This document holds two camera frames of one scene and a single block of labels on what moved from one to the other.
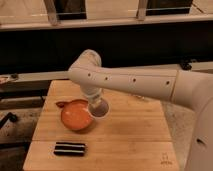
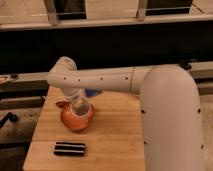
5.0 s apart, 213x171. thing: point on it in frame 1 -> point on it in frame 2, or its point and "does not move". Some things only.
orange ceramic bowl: [75, 114] does not move
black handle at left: [10, 116] does not move
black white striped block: [69, 149] does not move
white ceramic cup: [99, 109] -> [80, 109]
